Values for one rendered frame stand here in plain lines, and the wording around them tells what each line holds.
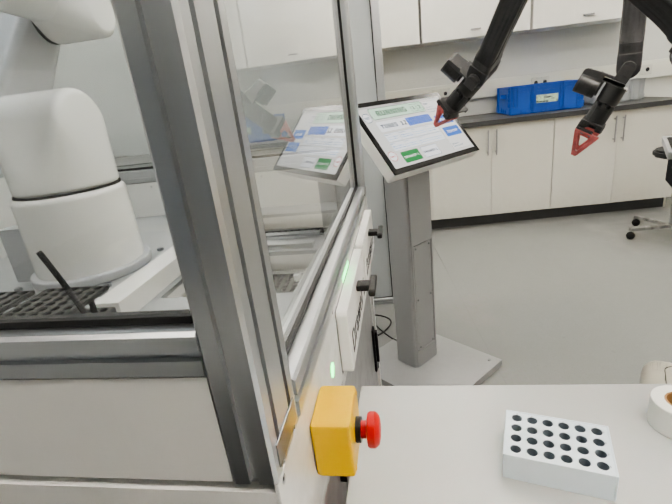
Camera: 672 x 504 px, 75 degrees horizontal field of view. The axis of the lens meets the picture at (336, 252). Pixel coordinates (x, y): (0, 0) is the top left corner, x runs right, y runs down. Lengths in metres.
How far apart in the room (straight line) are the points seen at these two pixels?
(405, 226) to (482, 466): 1.24
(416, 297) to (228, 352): 1.60
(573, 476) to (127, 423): 0.50
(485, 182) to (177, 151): 3.73
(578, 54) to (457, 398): 4.32
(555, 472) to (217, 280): 0.48
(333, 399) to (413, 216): 1.32
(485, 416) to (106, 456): 0.51
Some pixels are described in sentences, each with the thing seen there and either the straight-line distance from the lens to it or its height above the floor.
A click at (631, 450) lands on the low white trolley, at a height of 0.76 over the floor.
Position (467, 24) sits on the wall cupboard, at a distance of 4.19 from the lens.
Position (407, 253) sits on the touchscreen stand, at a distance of 1.81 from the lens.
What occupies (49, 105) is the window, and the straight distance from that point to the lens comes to 0.36.
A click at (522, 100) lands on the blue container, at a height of 1.01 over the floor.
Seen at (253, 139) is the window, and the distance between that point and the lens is 0.42.
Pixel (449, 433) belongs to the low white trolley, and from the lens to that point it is 0.71.
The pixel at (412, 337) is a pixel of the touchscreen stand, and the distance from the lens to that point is 1.99.
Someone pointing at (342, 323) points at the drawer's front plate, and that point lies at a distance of 0.68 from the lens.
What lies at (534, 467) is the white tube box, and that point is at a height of 0.79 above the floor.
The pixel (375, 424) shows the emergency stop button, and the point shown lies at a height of 0.89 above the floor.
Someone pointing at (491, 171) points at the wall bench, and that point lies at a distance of 3.96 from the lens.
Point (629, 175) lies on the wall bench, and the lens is 4.44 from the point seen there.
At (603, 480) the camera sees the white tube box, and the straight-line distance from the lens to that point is 0.65.
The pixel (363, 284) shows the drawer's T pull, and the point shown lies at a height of 0.91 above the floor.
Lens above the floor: 1.24
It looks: 20 degrees down
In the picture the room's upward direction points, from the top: 7 degrees counter-clockwise
